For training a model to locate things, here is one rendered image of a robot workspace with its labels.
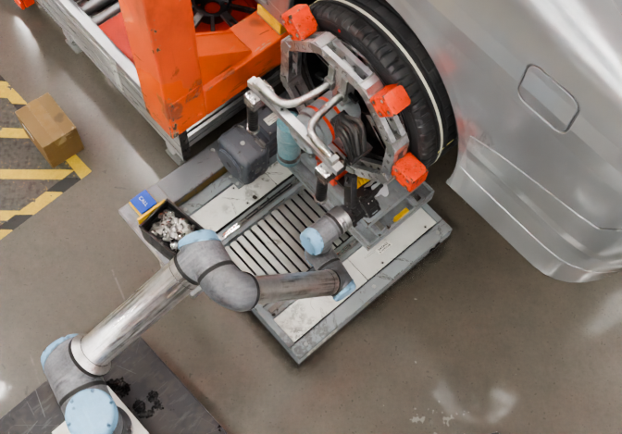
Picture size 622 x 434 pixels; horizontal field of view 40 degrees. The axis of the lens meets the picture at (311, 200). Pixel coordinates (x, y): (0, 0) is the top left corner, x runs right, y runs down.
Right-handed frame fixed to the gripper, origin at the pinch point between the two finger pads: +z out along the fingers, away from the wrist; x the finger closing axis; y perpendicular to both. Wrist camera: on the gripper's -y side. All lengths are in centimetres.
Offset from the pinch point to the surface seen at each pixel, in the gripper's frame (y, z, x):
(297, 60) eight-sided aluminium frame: -46.7, -2.0, -16.1
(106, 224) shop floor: -9, -74, -100
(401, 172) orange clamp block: -10.6, -6.2, 24.1
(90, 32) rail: -76, -35, -111
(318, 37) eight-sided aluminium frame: -57, -4, 10
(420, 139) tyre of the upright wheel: -18.2, 2.2, 29.3
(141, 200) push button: -27, -66, -49
